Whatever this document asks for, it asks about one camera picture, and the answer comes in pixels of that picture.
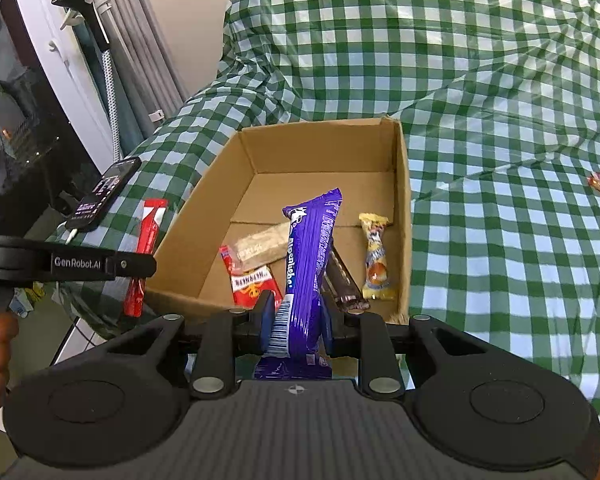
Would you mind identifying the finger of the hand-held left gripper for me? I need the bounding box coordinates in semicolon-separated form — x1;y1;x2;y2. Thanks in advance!
114;251;158;280

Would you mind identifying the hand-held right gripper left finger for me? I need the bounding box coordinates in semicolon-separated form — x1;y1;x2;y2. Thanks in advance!
107;290;278;399

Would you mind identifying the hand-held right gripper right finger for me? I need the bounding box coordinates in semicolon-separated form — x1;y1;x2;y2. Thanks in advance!
320;295;481;400

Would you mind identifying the red stick snack packet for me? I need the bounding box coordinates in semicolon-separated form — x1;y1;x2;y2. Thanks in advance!
124;199;170;318

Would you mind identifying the dark brown chocolate bar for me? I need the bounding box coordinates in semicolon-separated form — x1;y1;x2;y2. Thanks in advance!
325;250;371;311

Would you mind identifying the purple snack bar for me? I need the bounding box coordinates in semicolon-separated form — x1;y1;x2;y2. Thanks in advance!
254;187;343;381

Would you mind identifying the pale beige snack bar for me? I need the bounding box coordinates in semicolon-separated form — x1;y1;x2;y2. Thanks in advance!
232;221;293;273

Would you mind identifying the yellow printed snack wrapper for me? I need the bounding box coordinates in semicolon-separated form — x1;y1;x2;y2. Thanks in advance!
357;212;398;302

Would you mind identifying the brown cardboard box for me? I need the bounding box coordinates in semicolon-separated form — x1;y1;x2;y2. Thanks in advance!
145;116;413;328

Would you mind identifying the colourful clutter pile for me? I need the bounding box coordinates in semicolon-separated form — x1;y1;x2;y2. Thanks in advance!
9;284;47;317

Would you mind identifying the black smartphone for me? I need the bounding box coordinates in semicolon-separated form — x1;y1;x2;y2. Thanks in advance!
65;156;142;233

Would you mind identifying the dark window pane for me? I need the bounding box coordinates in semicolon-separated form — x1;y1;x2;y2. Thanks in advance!
0;0;101;233

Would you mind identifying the teal curtain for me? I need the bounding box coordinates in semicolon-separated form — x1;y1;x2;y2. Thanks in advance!
77;15;148;157

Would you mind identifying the grey curtain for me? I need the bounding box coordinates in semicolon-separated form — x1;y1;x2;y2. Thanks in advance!
102;0;191;147

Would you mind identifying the black garment steamer head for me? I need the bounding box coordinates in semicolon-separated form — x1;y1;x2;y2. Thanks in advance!
51;0;112;54

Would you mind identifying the green checked blanket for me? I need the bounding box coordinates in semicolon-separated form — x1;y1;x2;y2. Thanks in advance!
55;0;600;416

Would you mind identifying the striped steamer hose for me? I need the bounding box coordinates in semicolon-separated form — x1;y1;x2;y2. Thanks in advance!
100;47;127;159

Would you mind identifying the white door frame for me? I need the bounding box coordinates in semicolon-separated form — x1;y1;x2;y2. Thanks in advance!
7;0;117;171

